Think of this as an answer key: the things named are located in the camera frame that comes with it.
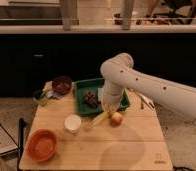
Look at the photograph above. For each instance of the grey sponge block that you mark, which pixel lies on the grey sponge block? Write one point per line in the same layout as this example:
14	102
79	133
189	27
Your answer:
99	94

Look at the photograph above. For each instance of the red yellow apple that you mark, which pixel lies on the red yellow apple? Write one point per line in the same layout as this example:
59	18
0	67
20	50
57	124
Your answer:
116	119

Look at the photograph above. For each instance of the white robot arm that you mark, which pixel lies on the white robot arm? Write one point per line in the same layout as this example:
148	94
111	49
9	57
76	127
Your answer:
118	74

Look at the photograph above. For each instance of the black clamp handle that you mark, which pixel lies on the black clamp handle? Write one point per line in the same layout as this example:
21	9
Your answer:
22	125

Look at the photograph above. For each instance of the yellow banana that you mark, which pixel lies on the yellow banana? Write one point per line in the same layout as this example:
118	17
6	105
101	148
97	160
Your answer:
100	118

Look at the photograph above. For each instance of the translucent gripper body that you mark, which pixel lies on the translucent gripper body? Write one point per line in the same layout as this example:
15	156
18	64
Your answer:
109	108

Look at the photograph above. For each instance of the dark grape bunch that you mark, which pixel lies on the dark grape bunch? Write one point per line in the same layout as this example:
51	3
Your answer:
91	100

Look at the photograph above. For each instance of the white handled knife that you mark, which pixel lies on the white handled knife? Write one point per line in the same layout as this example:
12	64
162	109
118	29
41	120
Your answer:
148	101

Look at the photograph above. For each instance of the dark brown bowl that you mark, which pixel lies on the dark brown bowl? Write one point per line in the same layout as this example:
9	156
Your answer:
62	84

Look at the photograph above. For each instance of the orange red bowl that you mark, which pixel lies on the orange red bowl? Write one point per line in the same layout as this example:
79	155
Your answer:
41	145

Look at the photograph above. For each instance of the green glass cup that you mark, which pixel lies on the green glass cup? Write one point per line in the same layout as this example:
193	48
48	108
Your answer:
39	96

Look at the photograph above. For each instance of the green plastic tray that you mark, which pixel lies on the green plastic tray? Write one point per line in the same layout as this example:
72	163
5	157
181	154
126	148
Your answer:
80	89

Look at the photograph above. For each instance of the wooden table board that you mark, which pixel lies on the wooden table board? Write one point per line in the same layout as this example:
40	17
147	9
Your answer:
137	144

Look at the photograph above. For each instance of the white cup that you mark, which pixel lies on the white cup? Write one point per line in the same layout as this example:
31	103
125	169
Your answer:
72	123

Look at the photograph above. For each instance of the small silver foil item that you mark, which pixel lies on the small silver foil item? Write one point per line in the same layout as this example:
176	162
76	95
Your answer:
51	94

